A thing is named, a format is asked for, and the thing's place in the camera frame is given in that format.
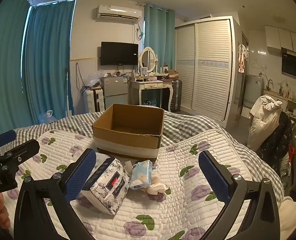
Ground dark floral garment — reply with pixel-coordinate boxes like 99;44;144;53
258;111;293;178

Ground clear plastic bag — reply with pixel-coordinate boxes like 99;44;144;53
84;70;102;88

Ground dark suitcase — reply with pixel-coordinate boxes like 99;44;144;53
170;79;183;112

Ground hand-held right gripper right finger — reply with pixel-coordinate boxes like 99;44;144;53
198;150;281;240

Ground white suitcase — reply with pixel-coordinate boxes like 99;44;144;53
84;87;105;113

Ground small open cardboard box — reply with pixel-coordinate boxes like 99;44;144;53
164;69;180;80

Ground blue tissue pack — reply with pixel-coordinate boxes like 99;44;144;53
129;160;153;190

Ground grey mini fridge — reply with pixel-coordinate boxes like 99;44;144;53
101;76;129;111

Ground black range hood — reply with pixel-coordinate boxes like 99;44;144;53
281;47;296;79

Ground hanging pink clothes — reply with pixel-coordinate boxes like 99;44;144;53
238;44;249;73

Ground white open shelf unit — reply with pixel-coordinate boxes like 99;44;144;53
264;91;296;127

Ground white louvered wardrobe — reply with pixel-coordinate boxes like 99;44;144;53
175;16;239;128

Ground grey checked blanket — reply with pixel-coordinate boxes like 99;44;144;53
0;110;286;205

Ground clear water jug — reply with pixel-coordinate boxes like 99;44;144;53
39;110;57;125

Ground white garment on chair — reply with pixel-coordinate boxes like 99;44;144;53
247;95;283;150

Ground white tissue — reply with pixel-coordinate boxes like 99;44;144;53
145;182;171;196

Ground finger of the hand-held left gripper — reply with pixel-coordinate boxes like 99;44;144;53
0;129;17;153
0;139;40;172

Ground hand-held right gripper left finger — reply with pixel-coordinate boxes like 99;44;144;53
13;148;98;240

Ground narrow teal curtain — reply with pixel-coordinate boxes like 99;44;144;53
144;4;175;73

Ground white quilted floral mat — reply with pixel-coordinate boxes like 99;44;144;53
3;129;283;240

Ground black wall television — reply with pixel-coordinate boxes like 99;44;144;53
100;41;139;66

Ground brown cardboard box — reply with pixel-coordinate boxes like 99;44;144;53
92;103;165;159

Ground white oval vanity mirror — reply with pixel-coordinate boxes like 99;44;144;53
139;46;159;75

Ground wide teal curtain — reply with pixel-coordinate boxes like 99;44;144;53
0;0;31;137

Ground white kitchen wall cabinets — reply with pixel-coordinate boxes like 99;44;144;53
264;25;296;55

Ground grey washing machine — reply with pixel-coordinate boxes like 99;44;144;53
243;74;264;109

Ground white dressing table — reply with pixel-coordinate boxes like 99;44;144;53
130;79;175;111

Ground teal curtain with grommets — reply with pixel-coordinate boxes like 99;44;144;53
22;0;76;125

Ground white air conditioner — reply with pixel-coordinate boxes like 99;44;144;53
95;4;142;22

